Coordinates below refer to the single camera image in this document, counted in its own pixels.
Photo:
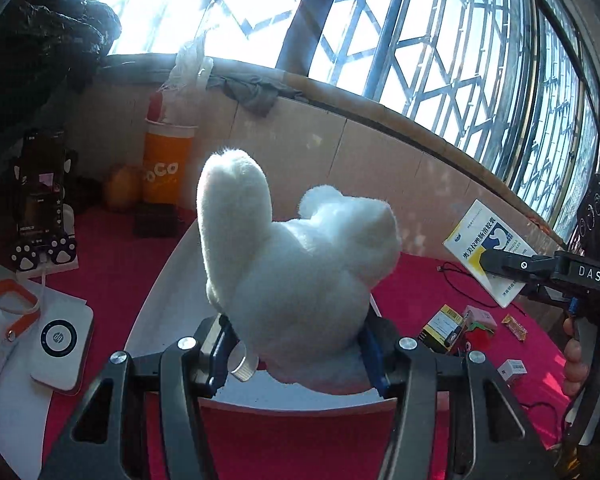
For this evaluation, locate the white cardboard box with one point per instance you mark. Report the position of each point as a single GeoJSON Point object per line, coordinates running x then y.
{"type": "Point", "coordinates": [165, 305]}

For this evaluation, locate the white power bank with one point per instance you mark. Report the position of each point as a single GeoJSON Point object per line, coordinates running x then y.
{"type": "Point", "coordinates": [60, 345]}

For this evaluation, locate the white blue yellow medicine box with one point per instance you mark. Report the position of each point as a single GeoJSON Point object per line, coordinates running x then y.
{"type": "Point", "coordinates": [475, 230]}

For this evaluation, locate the person's right hand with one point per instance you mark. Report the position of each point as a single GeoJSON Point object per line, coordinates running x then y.
{"type": "Point", "coordinates": [574, 360]}

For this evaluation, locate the black charger cube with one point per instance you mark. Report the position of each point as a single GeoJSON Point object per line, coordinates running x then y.
{"type": "Point", "coordinates": [155, 220]}

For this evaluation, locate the orange fruit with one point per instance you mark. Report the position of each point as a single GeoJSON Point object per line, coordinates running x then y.
{"type": "Point", "coordinates": [122, 187]}

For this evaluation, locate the yellow black carton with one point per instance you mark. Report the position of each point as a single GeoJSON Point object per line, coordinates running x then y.
{"type": "Point", "coordinates": [440, 327]}

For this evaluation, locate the pink small box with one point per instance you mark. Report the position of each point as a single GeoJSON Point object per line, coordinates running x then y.
{"type": "Point", "coordinates": [480, 316]}

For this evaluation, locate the paw print phone stand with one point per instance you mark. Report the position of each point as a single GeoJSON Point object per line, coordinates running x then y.
{"type": "Point", "coordinates": [62, 252]}

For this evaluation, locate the white plush toy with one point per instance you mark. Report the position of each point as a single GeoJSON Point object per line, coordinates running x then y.
{"type": "Point", "coordinates": [290, 280]}

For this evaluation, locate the small white box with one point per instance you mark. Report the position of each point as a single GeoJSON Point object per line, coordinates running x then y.
{"type": "Point", "coordinates": [512, 370]}

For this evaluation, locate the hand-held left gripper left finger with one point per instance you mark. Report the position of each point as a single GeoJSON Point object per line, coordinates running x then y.
{"type": "Point", "coordinates": [224, 345]}

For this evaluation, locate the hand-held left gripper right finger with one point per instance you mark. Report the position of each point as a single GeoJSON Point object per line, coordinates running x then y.
{"type": "Point", "coordinates": [375, 362]}

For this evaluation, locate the black plastic bag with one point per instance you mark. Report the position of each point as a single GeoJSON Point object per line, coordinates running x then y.
{"type": "Point", "coordinates": [35, 60]}

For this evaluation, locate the clear plastic bag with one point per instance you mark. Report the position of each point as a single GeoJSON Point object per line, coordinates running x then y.
{"type": "Point", "coordinates": [187, 80]}

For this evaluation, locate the grey cloth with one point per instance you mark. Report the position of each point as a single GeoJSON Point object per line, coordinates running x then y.
{"type": "Point", "coordinates": [255, 92]}

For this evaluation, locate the orange snack wrapper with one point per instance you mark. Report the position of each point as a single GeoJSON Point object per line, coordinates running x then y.
{"type": "Point", "coordinates": [515, 327]}

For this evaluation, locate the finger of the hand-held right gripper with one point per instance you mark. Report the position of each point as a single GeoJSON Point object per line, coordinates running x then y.
{"type": "Point", "coordinates": [515, 262]}

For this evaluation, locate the orange paper cup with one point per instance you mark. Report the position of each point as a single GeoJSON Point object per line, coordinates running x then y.
{"type": "Point", "coordinates": [167, 165]}

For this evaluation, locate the window metal grille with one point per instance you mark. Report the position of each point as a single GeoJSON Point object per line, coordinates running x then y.
{"type": "Point", "coordinates": [430, 60]}

